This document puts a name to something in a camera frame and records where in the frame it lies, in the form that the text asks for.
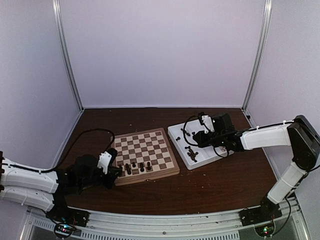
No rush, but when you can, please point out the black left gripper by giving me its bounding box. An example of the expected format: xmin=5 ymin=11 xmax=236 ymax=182
xmin=78 ymin=166 xmax=122 ymax=191

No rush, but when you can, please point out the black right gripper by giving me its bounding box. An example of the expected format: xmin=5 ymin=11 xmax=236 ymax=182
xmin=193 ymin=130 xmax=226 ymax=148

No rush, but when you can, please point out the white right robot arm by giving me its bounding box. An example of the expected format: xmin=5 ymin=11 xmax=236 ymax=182
xmin=192 ymin=112 xmax=320 ymax=221

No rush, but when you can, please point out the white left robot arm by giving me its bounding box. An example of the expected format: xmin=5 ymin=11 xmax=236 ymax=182
xmin=0 ymin=148 xmax=122 ymax=222

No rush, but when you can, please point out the dark chess knight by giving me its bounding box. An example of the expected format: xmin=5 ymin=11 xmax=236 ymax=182
xmin=187 ymin=149 xmax=199 ymax=162

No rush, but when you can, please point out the wooden chess board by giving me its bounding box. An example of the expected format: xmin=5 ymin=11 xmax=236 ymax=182
xmin=112 ymin=128 xmax=180 ymax=186

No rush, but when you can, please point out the white plastic divided tray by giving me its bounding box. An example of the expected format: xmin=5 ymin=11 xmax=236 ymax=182
xmin=167 ymin=120 xmax=234 ymax=170

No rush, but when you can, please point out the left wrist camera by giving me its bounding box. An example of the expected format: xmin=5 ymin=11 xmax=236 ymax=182
xmin=97 ymin=147 xmax=118 ymax=175

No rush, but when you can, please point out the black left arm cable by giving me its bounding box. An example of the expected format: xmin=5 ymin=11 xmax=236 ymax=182
xmin=14 ymin=128 xmax=116 ymax=173

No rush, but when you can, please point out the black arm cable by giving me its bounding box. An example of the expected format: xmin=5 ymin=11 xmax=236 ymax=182
xmin=14 ymin=128 xmax=116 ymax=173
xmin=182 ymin=114 xmax=201 ymax=147

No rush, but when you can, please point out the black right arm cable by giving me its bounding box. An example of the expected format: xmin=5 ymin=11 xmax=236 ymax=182
xmin=182 ymin=114 xmax=201 ymax=147

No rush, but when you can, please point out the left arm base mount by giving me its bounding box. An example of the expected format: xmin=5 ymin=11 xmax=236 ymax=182
xmin=46 ymin=193 xmax=90 ymax=227

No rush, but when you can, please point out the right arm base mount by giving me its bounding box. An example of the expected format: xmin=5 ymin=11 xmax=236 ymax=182
xmin=238 ymin=196 xmax=283 ymax=227

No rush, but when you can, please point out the aluminium front rail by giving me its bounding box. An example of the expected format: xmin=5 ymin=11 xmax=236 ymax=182
xmin=24 ymin=194 xmax=303 ymax=240

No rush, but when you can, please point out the right aluminium frame post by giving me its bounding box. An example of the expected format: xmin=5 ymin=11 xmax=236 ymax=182
xmin=241 ymin=0 xmax=273 ymax=112

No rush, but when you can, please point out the aluminium frame post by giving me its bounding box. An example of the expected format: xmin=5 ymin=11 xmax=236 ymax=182
xmin=241 ymin=0 xmax=273 ymax=112
xmin=52 ymin=0 xmax=84 ymax=112

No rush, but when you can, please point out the left aluminium frame post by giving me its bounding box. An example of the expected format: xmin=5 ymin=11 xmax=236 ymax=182
xmin=52 ymin=0 xmax=84 ymax=112

